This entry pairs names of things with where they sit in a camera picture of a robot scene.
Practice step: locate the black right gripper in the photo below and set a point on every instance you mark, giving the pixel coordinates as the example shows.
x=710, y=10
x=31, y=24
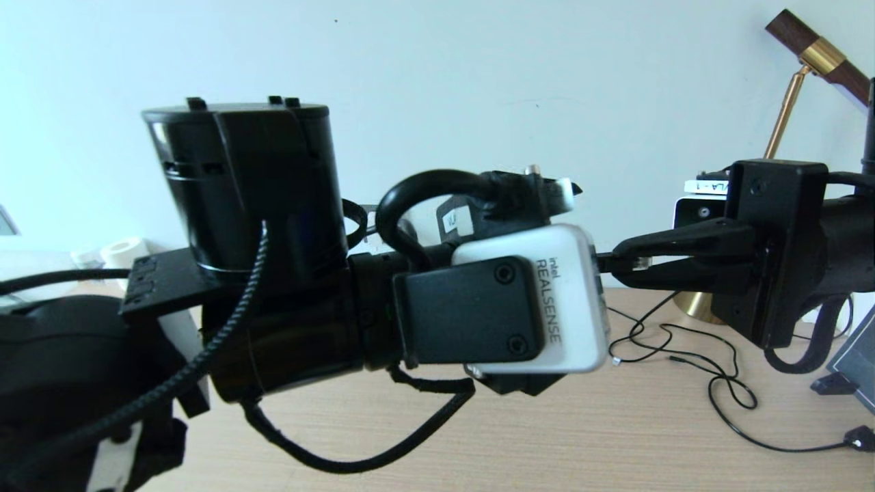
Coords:
x=779, y=273

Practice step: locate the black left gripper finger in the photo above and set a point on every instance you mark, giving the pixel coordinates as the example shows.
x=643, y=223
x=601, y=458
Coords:
x=564, y=193

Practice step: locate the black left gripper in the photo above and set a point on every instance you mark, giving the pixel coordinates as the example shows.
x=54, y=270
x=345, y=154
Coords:
x=301, y=335

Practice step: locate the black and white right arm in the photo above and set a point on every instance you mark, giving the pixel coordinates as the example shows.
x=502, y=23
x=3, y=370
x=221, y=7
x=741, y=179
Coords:
x=851, y=239

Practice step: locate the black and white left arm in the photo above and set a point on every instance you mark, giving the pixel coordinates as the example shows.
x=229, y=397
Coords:
x=260, y=184

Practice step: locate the white toilet paper roll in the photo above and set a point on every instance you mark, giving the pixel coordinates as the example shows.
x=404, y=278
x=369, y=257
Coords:
x=126, y=253

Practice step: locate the brass desk lamp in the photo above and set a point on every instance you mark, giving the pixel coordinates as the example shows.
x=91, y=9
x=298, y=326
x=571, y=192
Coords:
x=820, y=55

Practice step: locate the beige upholstered furniture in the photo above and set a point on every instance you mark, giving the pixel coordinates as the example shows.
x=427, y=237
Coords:
x=34, y=263

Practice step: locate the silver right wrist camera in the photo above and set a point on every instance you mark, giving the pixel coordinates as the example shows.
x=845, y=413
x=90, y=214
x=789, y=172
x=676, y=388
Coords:
x=697, y=208

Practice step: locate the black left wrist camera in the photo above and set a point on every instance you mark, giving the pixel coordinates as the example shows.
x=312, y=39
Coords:
x=567, y=307

